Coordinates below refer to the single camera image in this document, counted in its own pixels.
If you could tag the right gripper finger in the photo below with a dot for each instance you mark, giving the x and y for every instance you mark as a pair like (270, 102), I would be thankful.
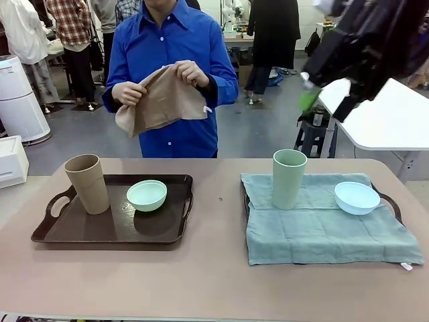
(310, 97)
(347, 105)

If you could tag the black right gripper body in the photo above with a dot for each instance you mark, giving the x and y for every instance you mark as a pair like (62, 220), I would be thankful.
(352, 57)

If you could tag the tall green cup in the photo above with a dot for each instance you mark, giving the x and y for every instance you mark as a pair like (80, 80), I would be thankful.
(286, 188)

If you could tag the white box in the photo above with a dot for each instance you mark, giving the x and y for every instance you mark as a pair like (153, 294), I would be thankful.
(10, 161)

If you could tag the white cylindrical air purifier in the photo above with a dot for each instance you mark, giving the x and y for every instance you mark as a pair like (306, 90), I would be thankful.
(20, 100)

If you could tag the bystander in long black coat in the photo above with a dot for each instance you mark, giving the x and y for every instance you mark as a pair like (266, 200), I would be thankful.
(273, 33)

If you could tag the light blue bowl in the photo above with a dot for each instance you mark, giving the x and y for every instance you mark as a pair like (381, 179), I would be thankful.
(357, 201)

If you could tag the beige cloth mat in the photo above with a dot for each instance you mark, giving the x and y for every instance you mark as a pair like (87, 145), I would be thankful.
(164, 100)

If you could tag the person's right hand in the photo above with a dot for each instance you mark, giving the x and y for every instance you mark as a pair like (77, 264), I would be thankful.
(129, 93)

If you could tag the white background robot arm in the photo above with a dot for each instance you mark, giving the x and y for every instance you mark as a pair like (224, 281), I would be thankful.
(231, 16)

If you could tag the cardboard box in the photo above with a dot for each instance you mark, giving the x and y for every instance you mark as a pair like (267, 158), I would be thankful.
(245, 75)

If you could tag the teal cloth mat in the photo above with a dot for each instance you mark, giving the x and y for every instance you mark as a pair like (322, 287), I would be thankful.
(328, 234)

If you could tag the bystander in white shirt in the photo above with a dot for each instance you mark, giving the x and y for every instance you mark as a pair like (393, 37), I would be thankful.
(23, 33)

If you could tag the light green bowl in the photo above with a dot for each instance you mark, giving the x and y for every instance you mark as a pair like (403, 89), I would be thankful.
(147, 198)

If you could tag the person's left forearm blue sleeve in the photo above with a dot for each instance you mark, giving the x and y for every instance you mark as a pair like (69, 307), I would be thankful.
(223, 89)

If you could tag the person's left hand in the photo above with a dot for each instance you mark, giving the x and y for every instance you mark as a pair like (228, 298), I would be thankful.
(192, 73)

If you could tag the bystander in plaid shirt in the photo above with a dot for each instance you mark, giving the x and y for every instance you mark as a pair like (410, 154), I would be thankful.
(72, 27)

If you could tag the black plastic stool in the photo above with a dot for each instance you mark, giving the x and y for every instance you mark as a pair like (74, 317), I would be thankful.
(311, 137)

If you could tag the person's right forearm blue sleeve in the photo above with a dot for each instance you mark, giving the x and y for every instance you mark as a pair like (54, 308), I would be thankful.
(108, 97)

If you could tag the tall beige cup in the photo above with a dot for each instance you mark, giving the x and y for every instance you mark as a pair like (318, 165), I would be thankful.
(90, 191)

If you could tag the white table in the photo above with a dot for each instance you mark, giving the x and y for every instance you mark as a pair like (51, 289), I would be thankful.
(392, 124)

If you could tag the person's torso blue shirt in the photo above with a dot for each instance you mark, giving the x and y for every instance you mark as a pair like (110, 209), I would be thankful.
(174, 37)

